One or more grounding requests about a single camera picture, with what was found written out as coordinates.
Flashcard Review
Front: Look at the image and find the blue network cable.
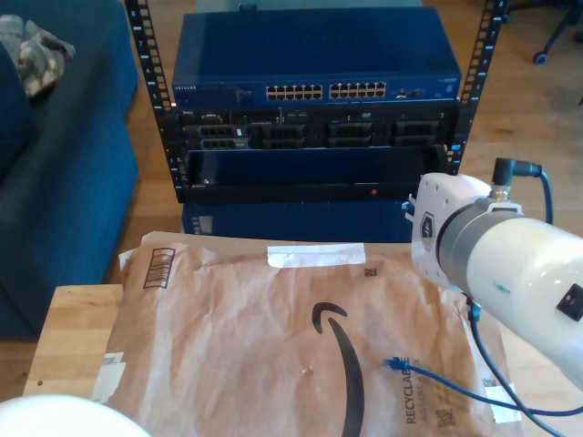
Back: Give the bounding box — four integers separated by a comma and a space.
381, 356, 583, 416

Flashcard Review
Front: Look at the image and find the blue couch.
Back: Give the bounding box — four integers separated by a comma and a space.
0, 0, 140, 340

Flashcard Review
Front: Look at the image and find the blue office chair base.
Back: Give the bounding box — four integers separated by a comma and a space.
532, 0, 583, 66

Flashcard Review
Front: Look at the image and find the brown paper mailer envelope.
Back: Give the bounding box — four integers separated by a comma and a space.
118, 230, 525, 437

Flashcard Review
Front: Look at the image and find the black connector cable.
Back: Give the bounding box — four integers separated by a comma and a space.
493, 157, 556, 225

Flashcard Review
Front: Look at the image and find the blue network switch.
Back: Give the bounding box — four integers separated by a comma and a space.
171, 7, 464, 109

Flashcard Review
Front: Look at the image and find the camouflage cushion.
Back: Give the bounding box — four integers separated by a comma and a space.
0, 13, 77, 99

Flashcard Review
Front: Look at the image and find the black rack frame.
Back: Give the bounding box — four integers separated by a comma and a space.
123, 0, 510, 205

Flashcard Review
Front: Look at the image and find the black rack server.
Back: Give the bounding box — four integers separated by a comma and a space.
176, 107, 462, 151

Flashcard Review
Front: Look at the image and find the blue box under rack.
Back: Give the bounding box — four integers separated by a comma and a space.
180, 199, 415, 245

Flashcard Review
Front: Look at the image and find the black rack shelf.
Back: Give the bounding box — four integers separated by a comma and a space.
181, 144, 456, 204

